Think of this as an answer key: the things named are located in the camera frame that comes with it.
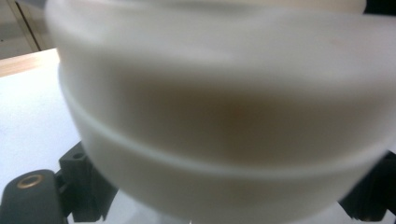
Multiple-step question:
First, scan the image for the black cable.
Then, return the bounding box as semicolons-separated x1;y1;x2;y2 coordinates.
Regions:
14;0;42;51

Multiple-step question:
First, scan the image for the clear cup with white lid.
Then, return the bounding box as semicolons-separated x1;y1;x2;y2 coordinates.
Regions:
44;0;396;224

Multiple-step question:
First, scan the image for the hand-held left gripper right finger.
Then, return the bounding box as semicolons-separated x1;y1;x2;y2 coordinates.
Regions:
338;150;396;222

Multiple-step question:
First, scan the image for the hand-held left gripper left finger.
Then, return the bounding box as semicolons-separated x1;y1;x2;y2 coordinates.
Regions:
58;141;120;223

